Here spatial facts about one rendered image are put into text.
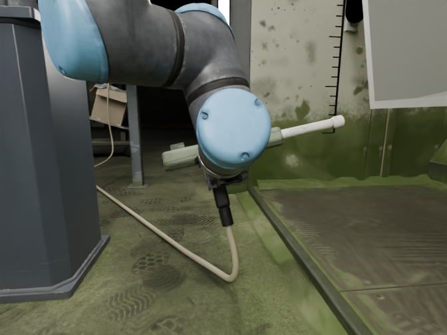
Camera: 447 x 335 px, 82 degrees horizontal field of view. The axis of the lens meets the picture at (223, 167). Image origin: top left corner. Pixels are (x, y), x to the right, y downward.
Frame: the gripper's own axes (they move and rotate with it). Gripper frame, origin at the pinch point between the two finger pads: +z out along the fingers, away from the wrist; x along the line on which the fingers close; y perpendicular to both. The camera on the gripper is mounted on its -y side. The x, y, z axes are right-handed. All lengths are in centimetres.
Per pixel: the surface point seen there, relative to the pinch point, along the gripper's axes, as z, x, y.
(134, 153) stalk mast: 92, -36, -31
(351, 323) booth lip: -13.6, 16.9, 39.2
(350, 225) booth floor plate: 26, 45, 30
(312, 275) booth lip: 1.5, 17.6, 33.9
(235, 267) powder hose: -0.3, -1.2, 26.3
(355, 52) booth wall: 54, 94, -49
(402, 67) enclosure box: 13, 74, -20
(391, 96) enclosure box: 16, 69, -11
